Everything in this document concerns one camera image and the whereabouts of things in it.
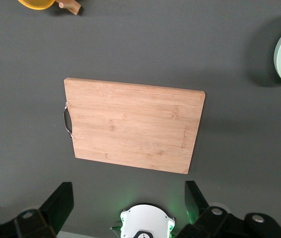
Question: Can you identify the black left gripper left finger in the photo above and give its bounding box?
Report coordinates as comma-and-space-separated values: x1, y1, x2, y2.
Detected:
13, 181, 74, 238

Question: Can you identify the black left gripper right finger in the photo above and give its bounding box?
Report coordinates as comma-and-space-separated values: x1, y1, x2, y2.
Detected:
174, 180, 245, 238

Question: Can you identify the bamboo cutting board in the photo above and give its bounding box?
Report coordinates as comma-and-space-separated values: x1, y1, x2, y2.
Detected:
62, 77, 206, 175

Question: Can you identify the wooden peg mug rack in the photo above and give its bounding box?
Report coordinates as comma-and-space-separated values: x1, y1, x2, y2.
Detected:
56, 0, 82, 15

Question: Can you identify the yellow mug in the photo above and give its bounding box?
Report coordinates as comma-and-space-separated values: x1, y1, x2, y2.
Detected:
17, 0, 56, 10

